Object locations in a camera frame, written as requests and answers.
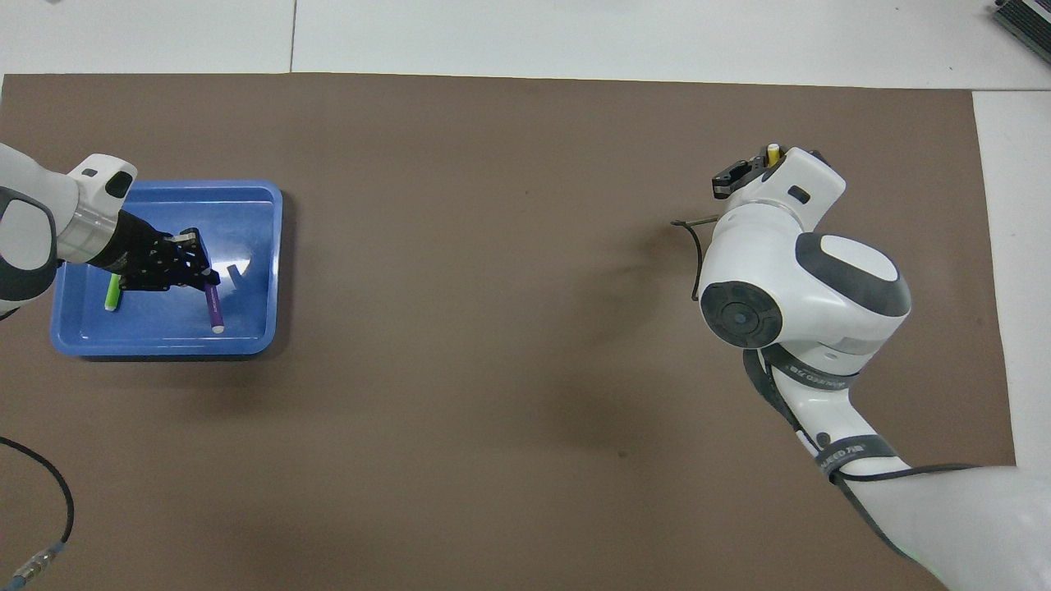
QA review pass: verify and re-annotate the grey ribbed device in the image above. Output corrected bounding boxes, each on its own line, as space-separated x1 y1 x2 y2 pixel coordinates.
992 0 1051 44

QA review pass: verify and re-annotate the blue plastic tray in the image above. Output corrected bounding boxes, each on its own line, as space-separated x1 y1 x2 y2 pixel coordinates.
49 180 284 358

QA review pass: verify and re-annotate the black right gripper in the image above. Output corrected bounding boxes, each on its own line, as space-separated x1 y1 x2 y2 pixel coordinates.
711 148 830 200

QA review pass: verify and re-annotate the purple pen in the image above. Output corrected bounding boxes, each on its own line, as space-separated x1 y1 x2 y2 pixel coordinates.
203 271 226 334

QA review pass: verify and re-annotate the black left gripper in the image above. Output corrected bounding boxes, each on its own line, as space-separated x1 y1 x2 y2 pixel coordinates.
86 209 223 293

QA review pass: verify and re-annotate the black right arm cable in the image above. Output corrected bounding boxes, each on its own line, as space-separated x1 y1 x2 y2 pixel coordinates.
672 215 982 485

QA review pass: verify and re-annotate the black cable with metal plug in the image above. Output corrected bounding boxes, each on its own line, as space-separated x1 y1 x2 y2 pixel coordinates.
0 437 75 584

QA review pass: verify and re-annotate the brown table mat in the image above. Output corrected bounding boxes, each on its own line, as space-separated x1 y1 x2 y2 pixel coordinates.
0 72 1019 591

